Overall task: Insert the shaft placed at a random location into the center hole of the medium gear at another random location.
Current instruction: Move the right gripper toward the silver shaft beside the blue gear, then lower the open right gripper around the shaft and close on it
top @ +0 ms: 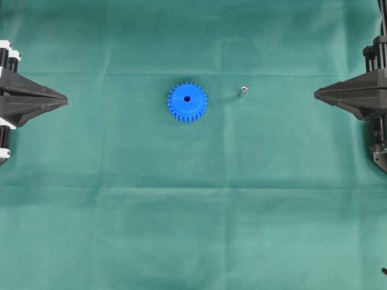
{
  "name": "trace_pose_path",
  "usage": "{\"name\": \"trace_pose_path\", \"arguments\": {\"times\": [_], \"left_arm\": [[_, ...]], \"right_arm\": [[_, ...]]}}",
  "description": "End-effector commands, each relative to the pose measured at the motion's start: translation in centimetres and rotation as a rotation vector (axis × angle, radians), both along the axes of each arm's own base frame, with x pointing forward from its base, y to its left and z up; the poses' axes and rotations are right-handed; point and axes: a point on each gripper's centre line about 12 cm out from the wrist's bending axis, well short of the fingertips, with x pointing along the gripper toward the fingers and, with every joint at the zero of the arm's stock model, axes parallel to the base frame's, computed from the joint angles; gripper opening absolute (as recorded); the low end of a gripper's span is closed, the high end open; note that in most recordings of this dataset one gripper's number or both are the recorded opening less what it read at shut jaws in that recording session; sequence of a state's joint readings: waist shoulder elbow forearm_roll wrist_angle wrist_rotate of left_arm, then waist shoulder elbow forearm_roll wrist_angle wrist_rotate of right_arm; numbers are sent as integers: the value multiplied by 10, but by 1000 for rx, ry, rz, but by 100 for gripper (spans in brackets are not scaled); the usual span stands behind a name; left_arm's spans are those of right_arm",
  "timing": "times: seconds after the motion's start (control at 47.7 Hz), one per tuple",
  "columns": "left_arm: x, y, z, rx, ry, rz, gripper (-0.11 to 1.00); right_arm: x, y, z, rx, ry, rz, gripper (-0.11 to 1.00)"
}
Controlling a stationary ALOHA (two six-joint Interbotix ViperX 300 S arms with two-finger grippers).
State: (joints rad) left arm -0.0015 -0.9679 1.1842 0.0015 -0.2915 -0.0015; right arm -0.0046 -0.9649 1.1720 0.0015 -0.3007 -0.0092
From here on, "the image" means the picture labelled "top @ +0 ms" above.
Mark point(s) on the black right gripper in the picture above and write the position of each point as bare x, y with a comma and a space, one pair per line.
374, 59

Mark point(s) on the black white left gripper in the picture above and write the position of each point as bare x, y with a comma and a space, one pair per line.
18, 110

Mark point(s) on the blue plastic gear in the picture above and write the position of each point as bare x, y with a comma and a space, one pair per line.
187, 102

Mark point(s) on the green cloth table cover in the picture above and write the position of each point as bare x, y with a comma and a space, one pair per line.
275, 190

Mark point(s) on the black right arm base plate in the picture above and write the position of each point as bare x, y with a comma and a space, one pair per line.
379, 156

